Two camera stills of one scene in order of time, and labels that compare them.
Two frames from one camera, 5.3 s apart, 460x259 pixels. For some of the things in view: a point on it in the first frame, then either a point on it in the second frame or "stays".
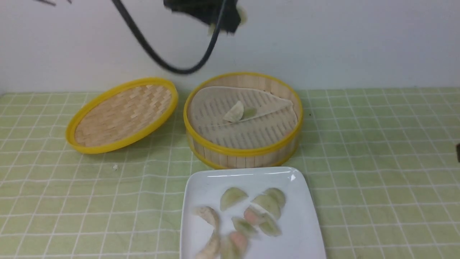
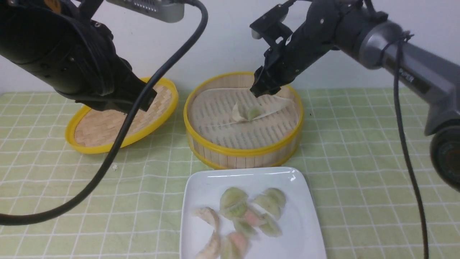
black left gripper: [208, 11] → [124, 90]
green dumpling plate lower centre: [242, 225] stays
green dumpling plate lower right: [271, 228] stays
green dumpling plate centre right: [269, 203] stays
